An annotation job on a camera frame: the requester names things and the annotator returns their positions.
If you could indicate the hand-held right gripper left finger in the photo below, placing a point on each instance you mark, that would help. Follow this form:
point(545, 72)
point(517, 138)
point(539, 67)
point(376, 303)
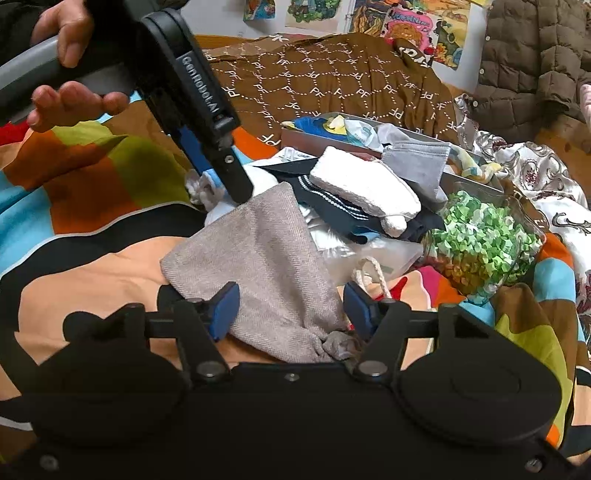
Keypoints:
point(222, 310)

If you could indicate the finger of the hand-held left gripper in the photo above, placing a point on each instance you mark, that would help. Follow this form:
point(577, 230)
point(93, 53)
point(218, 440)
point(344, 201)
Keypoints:
point(189, 147)
point(235, 177)

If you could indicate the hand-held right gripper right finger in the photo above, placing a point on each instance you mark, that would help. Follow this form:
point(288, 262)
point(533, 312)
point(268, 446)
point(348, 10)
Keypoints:
point(358, 307)

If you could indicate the grey fabric pouch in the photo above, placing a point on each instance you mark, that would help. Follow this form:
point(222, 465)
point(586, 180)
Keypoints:
point(268, 258)

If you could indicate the grey storage box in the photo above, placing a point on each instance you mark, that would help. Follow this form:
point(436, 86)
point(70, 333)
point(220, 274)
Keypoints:
point(300, 136)

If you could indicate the white printed sock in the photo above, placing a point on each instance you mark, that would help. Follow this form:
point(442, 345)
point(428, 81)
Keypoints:
point(364, 133)

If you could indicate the person's left hand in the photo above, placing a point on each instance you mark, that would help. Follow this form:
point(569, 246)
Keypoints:
point(69, 99)

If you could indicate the clear plastic bag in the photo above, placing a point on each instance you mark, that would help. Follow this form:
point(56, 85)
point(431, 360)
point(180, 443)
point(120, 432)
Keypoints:
point(397, 256)

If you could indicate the navy striped sock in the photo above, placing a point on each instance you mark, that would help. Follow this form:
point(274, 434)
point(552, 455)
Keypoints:
point(341, 210)

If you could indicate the colourful striped quilt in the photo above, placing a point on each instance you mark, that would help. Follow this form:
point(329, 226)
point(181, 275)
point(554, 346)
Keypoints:
point(92, 184)

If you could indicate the white terry sock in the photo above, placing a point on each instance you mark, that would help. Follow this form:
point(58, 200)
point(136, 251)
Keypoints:
point(364, 189)

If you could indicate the brown patterned blanket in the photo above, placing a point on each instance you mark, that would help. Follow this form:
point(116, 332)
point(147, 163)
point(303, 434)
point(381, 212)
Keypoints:
point(332, 83)

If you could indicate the jar of green paper stars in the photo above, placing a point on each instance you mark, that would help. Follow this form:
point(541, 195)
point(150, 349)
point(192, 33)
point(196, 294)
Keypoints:
point(485, 244)

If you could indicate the light grey cloth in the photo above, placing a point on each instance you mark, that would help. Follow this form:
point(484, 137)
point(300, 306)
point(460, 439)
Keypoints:
point(415, 159)

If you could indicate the yellow cartoon print cloth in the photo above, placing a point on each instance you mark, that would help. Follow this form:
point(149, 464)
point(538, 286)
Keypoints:
point(471, 165)

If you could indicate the white floral satin quilt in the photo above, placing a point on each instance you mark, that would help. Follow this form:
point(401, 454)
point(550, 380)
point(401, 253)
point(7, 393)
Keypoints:
point(549, 184)

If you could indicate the pink title girl drawing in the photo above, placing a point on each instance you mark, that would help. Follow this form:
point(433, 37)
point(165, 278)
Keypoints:
point(408, 28)

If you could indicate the brown puffer jacket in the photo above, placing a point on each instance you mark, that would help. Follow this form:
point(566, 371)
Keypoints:
point(531, 50)

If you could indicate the torn wall drawing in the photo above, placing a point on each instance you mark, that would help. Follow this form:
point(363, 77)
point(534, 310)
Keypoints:
point(258, 9)

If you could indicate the blond character wall drawing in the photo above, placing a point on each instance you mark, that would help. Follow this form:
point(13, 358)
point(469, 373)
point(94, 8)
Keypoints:
point(311, 11)

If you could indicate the orange fish wall drawing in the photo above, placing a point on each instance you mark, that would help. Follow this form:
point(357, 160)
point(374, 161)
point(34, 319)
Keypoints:
point(367, 18)

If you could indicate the cow wall drawing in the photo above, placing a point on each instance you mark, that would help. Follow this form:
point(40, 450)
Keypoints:
point(451, 39)

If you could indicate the orange landscape wall drawing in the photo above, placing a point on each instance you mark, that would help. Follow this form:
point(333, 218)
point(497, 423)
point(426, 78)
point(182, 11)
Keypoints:
point(443, 7)

